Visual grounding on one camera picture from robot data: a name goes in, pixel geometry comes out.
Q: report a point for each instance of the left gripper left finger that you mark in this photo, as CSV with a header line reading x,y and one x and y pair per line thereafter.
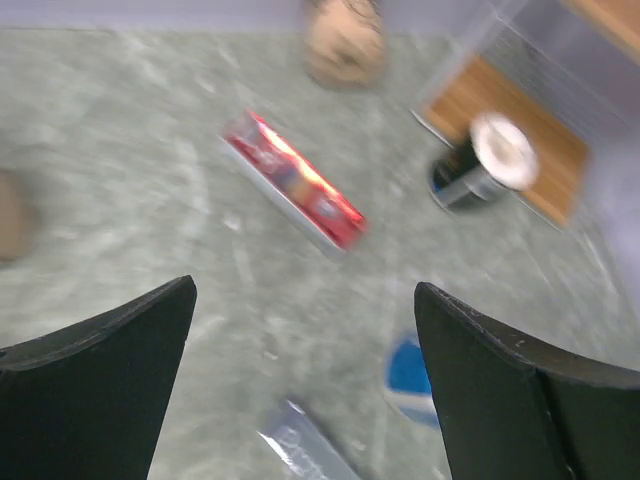
x,y
88,401

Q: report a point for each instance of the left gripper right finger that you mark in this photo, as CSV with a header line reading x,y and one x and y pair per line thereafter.
x,y
511,406

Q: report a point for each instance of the blue clear-wrapped paper roll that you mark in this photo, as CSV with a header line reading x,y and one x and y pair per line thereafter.
x,y
406,383

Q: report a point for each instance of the bottom wooden shelf board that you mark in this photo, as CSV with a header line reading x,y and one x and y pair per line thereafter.
x,y
536,151

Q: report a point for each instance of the wooden shelf board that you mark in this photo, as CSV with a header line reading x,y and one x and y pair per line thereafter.
x,y
618,20
536,151

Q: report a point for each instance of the middle wooden shelf board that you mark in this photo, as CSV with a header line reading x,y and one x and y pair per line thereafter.
x,y
618,20

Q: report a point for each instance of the brown wrapped paper roll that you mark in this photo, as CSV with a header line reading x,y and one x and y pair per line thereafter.
x,y
18,218

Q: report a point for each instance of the silver toothpaste box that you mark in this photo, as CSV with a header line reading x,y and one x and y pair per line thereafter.
x,y
302,447

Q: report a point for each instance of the black wrapped paper roll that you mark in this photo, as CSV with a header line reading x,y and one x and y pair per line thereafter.
x,y
495,158

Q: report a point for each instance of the red toothpaste box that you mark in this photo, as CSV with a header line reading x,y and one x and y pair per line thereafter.
x,y
293,184

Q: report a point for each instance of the brown roll with bear print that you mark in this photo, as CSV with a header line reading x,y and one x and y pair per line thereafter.
x,y
345,43

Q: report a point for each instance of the white wire shelf rack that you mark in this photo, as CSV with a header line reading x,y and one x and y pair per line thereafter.
x,y
568,83

